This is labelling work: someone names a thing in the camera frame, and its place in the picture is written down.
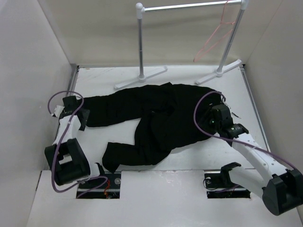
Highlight pink wire hanger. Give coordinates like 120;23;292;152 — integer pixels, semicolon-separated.
193;0;236;63

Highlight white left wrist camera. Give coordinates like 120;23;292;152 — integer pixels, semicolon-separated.
51;105;64;118

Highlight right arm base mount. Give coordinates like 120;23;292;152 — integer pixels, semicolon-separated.
203;170;250;199

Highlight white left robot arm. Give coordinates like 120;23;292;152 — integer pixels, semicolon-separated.
45;96;106;189

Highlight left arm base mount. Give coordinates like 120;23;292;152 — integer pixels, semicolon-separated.
76;172;122;199

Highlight white clothes rack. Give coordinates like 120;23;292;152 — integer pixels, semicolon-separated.
114;0;249;90

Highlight black trousers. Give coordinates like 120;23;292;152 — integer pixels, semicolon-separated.
83;83;221;172

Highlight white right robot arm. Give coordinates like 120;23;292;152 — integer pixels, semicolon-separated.
195;103;303;216

